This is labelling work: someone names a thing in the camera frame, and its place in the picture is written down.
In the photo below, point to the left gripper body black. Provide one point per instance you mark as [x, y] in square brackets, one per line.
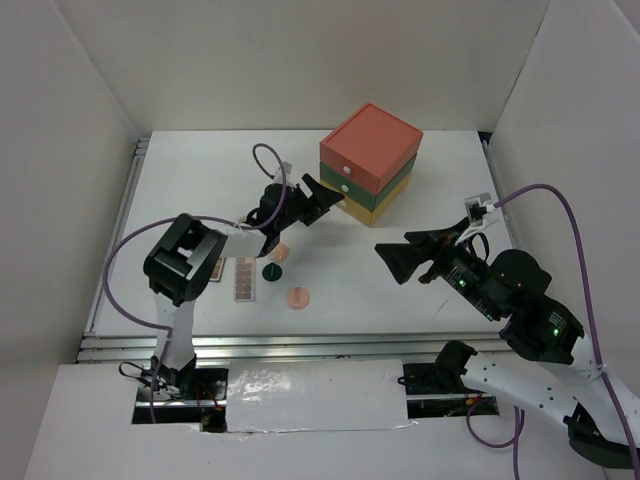
[299, 207]

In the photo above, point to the green drawer box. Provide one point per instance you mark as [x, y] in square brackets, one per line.
[361, 185]

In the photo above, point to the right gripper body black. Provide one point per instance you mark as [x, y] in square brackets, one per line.
[459, 268]

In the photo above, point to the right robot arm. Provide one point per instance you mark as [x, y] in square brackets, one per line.
[598, 412]

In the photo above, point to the peach round puff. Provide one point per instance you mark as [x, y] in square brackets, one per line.
[297, 298]

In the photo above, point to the aluminium table rail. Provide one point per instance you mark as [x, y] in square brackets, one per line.
[356, 308]

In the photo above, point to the pink-brown eyeshadow palette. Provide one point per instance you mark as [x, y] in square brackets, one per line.
[244, 279]

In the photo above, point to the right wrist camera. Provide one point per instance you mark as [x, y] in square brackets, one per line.
[481, 213]

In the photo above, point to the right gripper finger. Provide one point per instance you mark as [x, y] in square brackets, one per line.
[403, 260]
[431, 236]

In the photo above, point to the dark green cushion puff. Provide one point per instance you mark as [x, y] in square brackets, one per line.
[272, 272]

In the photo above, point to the wrapped peach makeup sponge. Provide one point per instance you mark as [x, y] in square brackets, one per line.
[279, 253]

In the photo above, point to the white front cover panel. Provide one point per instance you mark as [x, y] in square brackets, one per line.
[315, 396]

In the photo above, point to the brown eyeshadow palette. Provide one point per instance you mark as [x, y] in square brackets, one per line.
[217, 272]

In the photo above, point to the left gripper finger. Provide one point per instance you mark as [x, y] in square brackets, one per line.
[314, 212]
[321, 196]

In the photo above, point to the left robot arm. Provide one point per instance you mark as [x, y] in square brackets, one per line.
[179, 267]

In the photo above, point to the yellow drawer box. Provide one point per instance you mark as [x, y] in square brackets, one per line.
[380, 207]

